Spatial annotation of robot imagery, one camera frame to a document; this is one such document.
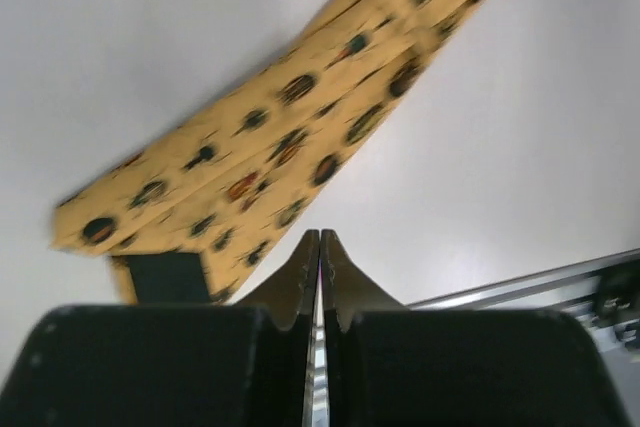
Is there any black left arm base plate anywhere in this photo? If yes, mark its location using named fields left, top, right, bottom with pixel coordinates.
left=592, top=260, right=639, bottom=353

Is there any aluminium mounting rail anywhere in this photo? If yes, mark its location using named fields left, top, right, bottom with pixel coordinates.
left=408, top=250, right=639, bottom=320

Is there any yellow beetle print tie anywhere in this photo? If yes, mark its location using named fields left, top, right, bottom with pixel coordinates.
left=52, top=0, right=483, bottom=304

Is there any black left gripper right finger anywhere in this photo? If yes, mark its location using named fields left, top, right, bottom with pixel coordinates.
left=320, top=230, right=632, bottom=426

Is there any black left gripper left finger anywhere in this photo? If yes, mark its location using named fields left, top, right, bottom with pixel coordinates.
left=1, top=230, right=320, bottom=426

